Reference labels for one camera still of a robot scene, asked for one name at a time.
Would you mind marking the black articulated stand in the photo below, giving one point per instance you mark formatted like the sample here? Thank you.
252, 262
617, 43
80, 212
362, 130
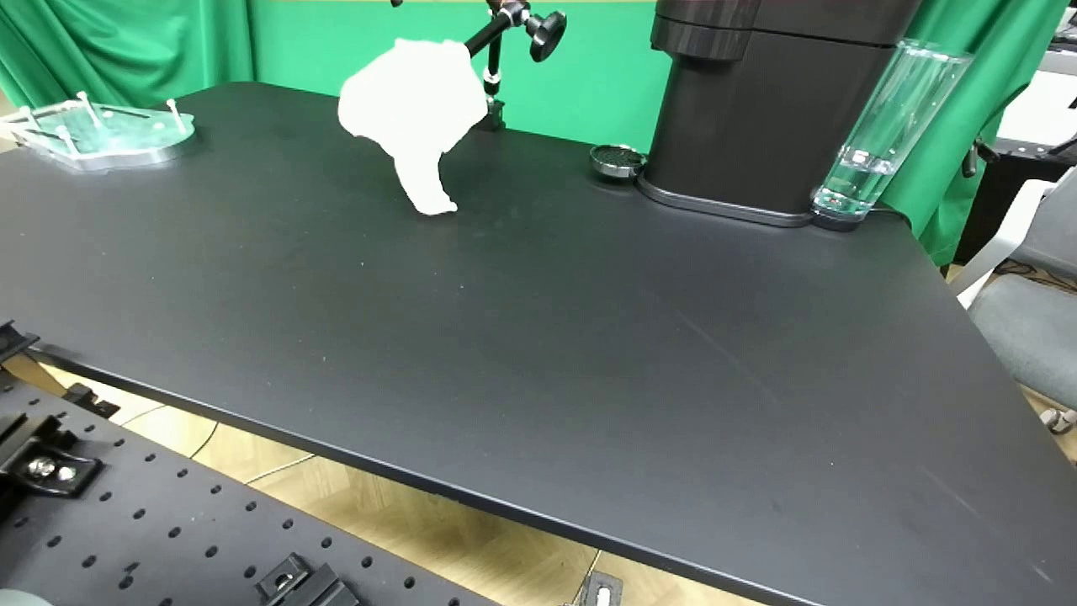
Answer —
507, 43

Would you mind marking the small black slotted block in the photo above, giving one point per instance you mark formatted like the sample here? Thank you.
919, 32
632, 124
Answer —
293, 576

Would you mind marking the grey office chair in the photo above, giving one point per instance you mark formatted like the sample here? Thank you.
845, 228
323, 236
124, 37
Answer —
1030, 315

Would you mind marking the black perforated breadboard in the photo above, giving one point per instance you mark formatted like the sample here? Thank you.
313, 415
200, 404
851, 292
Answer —
170, 526

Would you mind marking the white screw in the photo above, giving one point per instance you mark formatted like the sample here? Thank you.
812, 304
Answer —
81, 104
174, 113

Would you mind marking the black clamp block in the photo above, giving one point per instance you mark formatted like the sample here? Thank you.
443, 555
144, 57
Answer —
44, 459

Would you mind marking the clear acrylic plate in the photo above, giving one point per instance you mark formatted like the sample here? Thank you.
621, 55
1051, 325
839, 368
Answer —
106, 130

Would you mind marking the clear tall glass vessel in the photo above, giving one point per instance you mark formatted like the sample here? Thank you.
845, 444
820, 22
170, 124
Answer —
886, 130

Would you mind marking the small black round dish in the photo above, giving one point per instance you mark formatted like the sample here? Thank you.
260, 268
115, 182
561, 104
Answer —
617, 161

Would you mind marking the white cloth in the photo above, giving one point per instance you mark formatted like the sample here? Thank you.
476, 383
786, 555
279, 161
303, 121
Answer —
416, 104

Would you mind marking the green backdrop cloth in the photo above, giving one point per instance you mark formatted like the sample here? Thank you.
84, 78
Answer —
608, 68

